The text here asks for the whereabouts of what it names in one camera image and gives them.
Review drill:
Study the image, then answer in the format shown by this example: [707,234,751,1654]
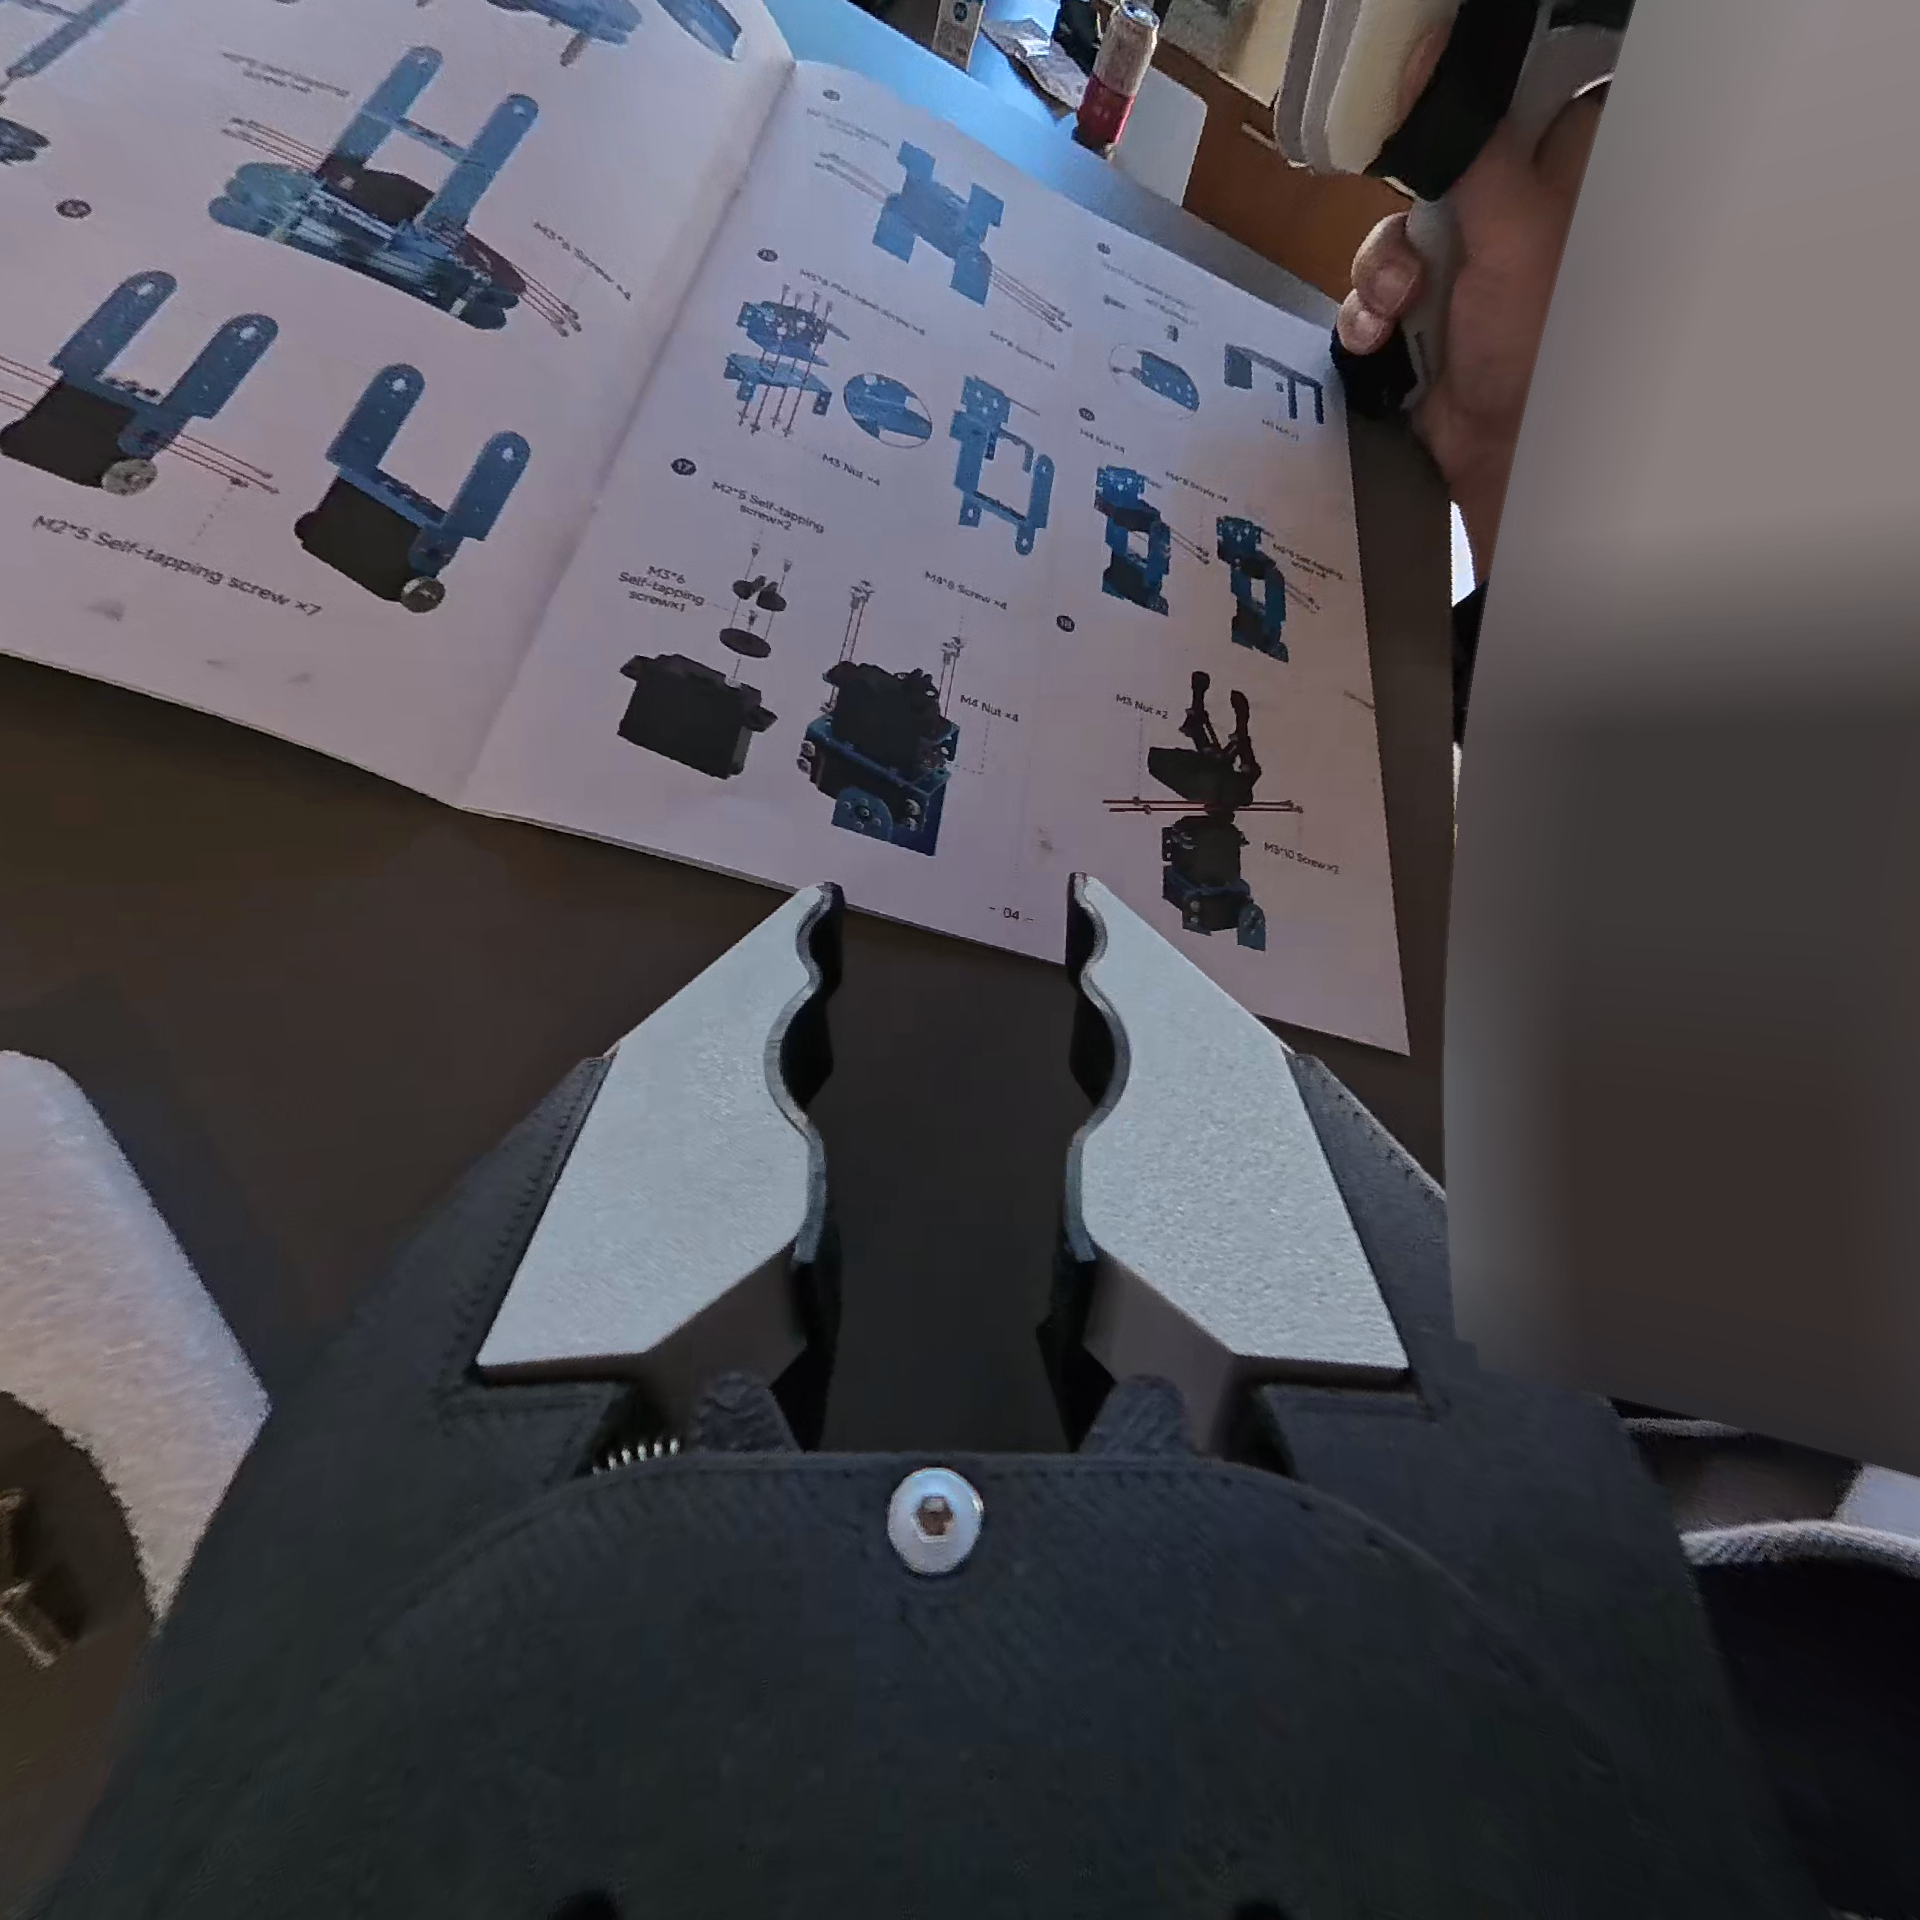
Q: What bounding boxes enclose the white foam block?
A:
[0,1050,271,1631]

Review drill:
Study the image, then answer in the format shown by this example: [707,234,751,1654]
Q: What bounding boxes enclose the person's dark clothing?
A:
[1623,1415,1920,1920]

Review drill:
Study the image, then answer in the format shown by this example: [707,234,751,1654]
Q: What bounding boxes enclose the white cup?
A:
[1115,67,1211,209]

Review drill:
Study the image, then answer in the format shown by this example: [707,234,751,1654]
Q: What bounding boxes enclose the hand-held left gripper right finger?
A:
[1039,873,1411,1446]

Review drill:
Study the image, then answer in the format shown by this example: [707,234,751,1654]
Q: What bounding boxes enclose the red drink can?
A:
[1071,0,1168,153]

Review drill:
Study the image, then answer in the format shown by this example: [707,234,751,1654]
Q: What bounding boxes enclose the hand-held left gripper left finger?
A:
[477,883,846,1446]

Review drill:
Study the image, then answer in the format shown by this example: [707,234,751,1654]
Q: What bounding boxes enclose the person's right hand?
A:
[1331,94,1594,560]

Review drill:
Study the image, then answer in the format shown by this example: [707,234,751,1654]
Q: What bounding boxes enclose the open instruction manual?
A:
[0,0,1411,1057]

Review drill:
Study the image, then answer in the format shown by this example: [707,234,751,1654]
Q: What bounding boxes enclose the small snack packet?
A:
[989,22,1099,111]

